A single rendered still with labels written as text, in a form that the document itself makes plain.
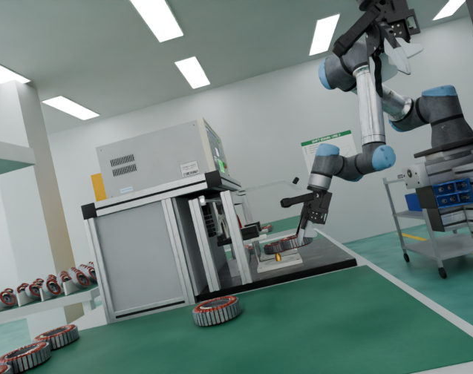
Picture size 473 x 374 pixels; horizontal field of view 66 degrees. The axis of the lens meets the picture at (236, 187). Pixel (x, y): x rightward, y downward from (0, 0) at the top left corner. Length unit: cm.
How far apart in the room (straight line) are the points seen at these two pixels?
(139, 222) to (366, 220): 588
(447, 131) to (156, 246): 115
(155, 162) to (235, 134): 552
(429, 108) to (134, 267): 124
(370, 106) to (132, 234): 86
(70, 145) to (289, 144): 417
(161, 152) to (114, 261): 39
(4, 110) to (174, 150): 443
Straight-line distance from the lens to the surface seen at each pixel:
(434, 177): 155
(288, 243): 124
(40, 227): 514
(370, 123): 128
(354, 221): 676
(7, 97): 558
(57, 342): 112
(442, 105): 163
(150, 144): 129
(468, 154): 164
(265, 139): 671
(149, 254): 115
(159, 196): 112
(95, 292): 236
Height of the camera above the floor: 98
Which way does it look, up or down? 4 degrees up
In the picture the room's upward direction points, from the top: 14 degrees counter-clockwise
